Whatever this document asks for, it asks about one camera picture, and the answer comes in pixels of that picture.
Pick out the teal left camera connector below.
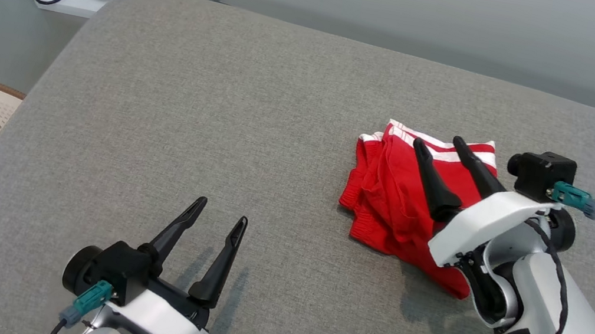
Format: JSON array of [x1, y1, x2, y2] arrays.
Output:
[[58, 274, 116, 333]]

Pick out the teal camera connector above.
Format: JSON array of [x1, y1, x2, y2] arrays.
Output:
[[543, 178, 595, 221], [58, 274, 116, 333]]

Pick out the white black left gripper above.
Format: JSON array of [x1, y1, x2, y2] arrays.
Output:
[[107, 185, 252, 334]]

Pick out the red shorts with white stripes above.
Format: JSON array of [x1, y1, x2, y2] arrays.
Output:
[[327, 113, 503, 302]]

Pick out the wide grey partition panel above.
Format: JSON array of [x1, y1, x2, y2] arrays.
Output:
[[190, 0, 595, 114]]

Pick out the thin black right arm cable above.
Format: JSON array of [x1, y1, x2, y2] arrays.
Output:
[[507, 217, 583, 334]]

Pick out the teal right camera connector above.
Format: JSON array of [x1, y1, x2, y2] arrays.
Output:
[[543, 178, 595, 221]]

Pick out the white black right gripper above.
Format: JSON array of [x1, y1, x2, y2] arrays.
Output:
[[395, 129, 568, 285]]

